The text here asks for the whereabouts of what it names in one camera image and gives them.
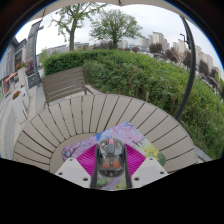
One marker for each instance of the green hedge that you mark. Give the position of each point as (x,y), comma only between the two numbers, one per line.
(140,76)

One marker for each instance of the grey shopfront building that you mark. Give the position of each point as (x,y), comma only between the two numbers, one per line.
(8,63)

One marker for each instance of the tall grey sign pillar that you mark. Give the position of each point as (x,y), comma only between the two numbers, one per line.
(30,50)

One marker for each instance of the cream parasol canopy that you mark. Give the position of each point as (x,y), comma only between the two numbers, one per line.
(150,5)

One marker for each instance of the thin-crowned tree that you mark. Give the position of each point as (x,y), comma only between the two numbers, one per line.
(71,36)

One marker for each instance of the distant apartment buildings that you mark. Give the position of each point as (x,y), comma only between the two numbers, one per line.
(158,38)

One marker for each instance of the floral print mouse pad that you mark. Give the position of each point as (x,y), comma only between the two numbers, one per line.
(123,131)

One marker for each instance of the round-crowned tree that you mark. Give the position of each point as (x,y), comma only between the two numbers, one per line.
(115,26)

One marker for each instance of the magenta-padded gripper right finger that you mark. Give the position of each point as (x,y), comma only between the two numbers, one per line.
(136,163)

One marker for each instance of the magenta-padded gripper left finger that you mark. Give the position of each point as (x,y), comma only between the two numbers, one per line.
(85,163)

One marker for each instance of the brown slatted chair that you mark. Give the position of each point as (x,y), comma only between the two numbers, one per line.
(63,83)

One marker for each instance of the black curved parasol pole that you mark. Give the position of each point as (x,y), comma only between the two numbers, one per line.
(192,66)

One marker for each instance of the transparent grey computer mouse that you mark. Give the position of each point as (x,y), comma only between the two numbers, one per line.
(110,156)

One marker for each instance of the large white flower planter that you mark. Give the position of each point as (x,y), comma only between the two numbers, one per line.
(20,106)

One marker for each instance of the small white flower planter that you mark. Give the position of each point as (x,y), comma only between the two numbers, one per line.
(22,76)

